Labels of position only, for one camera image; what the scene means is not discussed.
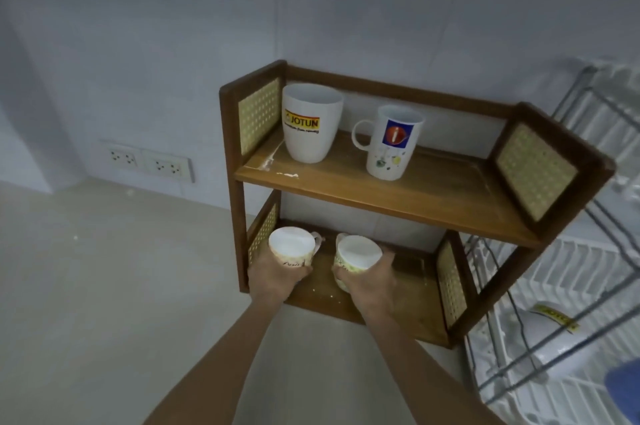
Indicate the person's right hand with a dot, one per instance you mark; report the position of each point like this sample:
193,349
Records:
372,292

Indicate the person's left hand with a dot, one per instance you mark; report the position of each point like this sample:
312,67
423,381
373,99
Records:
272,285

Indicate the person's right thumb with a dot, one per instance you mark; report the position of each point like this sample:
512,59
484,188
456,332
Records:
340,276

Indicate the person's left thumb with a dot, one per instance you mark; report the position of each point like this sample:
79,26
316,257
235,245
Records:
304,272

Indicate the small white cup green print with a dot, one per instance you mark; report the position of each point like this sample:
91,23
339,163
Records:
356,254

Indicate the small white cup brown print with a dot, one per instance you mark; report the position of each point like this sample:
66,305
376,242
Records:
292,246

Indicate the person's left forearm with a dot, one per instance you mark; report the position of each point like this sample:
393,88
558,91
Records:
225,364

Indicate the person's right forearm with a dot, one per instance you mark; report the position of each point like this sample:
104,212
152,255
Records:
425,369

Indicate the wooden two-tier rattan shelf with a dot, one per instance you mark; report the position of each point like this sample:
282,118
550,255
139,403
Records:
430,185

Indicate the white mug blue label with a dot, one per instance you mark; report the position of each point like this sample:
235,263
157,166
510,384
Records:
392,142

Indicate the white cup yellow label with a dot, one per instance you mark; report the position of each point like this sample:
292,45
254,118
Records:
547,344

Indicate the white plastic drainer tray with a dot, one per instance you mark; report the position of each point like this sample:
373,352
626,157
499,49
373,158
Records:
612,110
585,265

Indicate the blue cloth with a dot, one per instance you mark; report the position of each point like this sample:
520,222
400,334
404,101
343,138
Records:
625,392

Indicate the white wall power socket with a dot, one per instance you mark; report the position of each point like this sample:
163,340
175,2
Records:
122,157
169,167

